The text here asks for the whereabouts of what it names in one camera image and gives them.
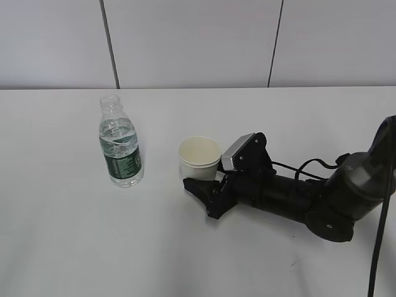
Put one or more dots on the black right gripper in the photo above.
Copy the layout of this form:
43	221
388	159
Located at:
234	188

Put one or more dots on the white paper cup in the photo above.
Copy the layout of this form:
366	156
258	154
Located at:
199	157

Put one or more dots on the clear water bottle green label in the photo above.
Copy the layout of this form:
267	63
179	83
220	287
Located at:
119	143

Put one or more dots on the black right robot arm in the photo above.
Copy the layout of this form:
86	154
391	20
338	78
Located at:
328	207

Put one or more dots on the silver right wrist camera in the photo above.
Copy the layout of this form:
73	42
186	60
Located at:
248	153

